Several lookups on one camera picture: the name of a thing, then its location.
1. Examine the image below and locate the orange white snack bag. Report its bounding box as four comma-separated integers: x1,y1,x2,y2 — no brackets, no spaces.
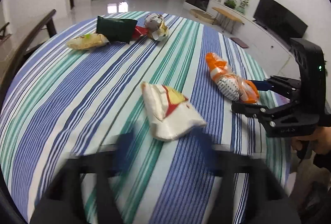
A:
205,53,260,104

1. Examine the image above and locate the white red torn bag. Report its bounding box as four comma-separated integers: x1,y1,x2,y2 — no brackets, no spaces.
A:
141,82,207,142

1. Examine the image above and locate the white gold wrapper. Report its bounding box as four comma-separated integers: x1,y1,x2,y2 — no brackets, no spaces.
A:
144,13,169,41

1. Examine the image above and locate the red plastic wrapper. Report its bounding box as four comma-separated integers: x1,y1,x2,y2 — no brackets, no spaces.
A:
131,25,148,40

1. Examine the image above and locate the yellow green bread package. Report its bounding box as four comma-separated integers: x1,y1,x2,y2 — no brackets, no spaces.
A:
66,33,109,50

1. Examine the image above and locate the dark green snack bag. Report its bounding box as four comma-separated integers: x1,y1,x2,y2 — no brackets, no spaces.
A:
96,16,137,43

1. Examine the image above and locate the right hand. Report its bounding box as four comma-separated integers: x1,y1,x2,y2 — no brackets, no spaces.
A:
291,127,331,155

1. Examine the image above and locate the dark floor mat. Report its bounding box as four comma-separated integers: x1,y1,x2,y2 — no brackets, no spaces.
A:
230,37,249,49

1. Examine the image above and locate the black television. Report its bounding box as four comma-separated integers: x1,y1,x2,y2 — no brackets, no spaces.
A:
253,0,308,44

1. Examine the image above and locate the small wooden side table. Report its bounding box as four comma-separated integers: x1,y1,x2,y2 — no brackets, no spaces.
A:
211,7,244,34

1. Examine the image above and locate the tall potted plant right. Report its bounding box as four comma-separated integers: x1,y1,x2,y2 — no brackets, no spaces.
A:
236,0,249,14

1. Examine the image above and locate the small potted plant middle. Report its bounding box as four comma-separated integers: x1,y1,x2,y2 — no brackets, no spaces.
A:
224,0,237,10

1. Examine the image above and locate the striped round tablecloth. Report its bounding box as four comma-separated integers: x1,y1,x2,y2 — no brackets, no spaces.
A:
1,14,289,223

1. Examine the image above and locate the round wooden floor stool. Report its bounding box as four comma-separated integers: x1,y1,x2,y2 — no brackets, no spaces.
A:
190,9,215,24

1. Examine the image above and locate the brown wooden coffee table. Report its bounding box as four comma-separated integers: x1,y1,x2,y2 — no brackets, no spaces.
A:
1,9,57,102

